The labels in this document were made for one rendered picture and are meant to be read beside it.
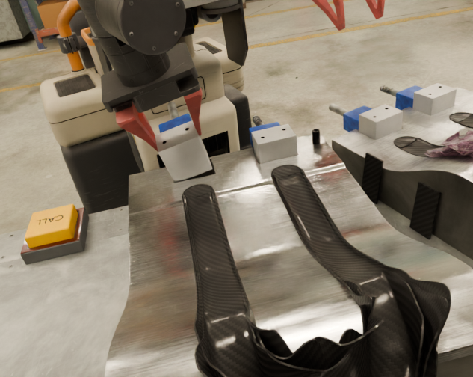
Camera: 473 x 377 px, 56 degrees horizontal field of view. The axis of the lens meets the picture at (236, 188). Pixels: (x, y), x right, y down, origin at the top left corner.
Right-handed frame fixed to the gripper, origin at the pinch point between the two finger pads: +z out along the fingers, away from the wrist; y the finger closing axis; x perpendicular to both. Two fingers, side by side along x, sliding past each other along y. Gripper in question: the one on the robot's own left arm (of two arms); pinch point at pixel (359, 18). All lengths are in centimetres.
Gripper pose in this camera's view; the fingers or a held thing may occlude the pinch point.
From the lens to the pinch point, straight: 72.3
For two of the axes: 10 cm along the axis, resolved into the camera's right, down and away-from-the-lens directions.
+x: -3.3, -0.5, 9.4
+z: 3.2, 9.3, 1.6
